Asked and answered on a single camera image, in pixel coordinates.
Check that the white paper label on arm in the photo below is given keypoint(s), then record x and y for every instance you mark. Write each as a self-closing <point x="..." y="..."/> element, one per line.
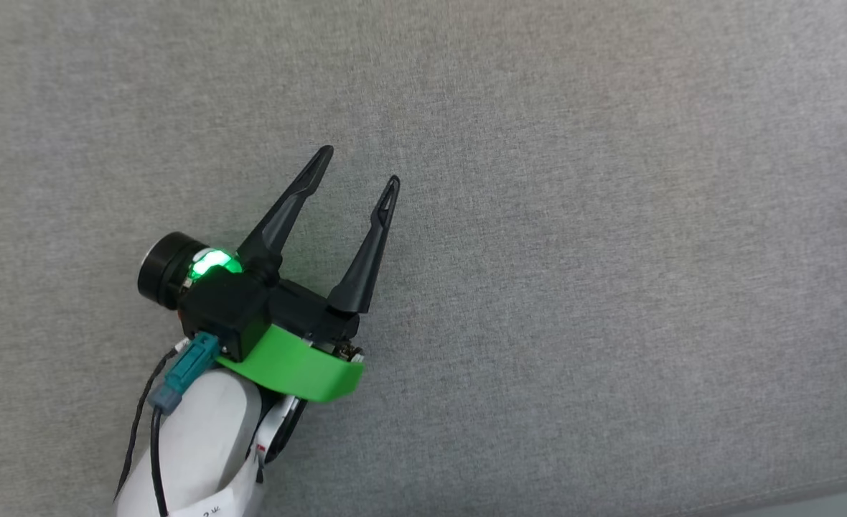
<point x="215" y="506"/>

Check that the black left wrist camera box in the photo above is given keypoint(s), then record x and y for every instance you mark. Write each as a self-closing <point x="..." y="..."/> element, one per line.
<point x="226" y="316"/>

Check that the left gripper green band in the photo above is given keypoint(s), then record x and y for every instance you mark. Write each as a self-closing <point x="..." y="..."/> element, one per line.
<point x="301" y="359"/>

